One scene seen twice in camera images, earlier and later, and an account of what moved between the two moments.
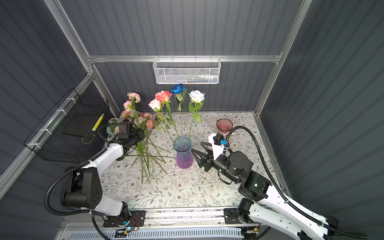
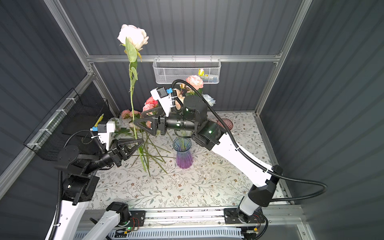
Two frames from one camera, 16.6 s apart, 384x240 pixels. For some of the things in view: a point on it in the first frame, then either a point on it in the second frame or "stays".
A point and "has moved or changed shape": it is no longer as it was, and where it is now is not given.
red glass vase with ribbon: [224, 126] stays
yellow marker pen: [97, 124] stays
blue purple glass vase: [182, 145] stays
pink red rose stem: [163, 96] has moved or changed shape
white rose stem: [197, 97] has moved or changed shape
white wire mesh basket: [187, 70] stays
